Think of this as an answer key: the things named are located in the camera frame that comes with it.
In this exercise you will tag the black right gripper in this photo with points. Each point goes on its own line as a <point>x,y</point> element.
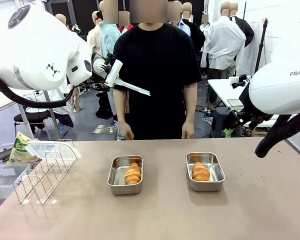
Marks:
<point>233,120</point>

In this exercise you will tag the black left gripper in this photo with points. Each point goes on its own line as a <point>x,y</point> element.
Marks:
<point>101,87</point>

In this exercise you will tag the stainless steel rectangular container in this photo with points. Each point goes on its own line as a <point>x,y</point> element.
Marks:
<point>215,172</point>
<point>116,175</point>

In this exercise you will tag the golden croissant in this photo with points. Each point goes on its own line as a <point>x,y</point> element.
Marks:
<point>200,172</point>
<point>133,173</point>

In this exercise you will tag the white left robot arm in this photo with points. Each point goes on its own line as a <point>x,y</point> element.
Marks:
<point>40,50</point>

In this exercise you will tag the person's left forearm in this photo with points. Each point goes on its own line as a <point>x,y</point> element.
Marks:
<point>190,110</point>

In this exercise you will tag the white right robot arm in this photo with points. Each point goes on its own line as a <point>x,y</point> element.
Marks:
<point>277,87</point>

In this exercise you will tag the person's right forearm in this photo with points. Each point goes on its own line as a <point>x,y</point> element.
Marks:
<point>121,112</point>

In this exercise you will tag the person's left hand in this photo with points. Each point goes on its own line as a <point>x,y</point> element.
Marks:
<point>188,130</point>

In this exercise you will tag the person's right hand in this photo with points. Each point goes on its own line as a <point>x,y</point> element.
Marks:
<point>126,131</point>

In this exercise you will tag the grey flat tray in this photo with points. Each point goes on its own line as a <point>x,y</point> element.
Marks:
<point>235,102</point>

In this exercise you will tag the person in black t-shirt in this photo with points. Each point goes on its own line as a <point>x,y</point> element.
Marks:
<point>155,75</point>

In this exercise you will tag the white folding table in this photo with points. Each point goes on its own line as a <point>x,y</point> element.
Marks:
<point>220,90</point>

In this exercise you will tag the mannequin in beige shirt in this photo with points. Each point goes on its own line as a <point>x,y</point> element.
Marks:
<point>93,35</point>

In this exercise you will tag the silver metal pole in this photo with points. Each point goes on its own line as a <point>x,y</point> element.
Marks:
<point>51,112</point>

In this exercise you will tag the mannequin in pale blue shirt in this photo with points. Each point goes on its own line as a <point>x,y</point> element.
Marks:
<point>183,26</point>

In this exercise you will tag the mannequin in black coat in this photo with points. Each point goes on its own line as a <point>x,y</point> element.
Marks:
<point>196,37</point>

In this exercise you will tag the mannequin in white shirt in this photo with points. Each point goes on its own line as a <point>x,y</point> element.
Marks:
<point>222,42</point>

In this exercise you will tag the black tripod stand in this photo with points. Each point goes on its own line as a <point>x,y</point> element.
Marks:
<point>261,47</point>

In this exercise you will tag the black padded chair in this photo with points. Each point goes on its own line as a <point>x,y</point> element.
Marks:
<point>32,116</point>

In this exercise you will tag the mannequin in black white top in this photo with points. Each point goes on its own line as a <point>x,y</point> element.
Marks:
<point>247,32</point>

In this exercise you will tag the green snack bag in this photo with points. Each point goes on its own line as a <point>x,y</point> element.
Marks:
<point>18,147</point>

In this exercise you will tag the thin black pole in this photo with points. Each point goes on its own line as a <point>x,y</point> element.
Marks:
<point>244,11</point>

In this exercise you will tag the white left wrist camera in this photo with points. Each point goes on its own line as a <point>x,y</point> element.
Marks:
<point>113,72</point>

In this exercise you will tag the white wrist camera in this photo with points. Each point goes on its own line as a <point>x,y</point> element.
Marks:
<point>236,81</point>
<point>113,72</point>

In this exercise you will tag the grey mannequin base plate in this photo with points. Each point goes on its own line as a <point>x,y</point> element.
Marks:
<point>105,130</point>

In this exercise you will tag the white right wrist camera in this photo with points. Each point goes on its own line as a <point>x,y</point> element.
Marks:
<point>236,81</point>

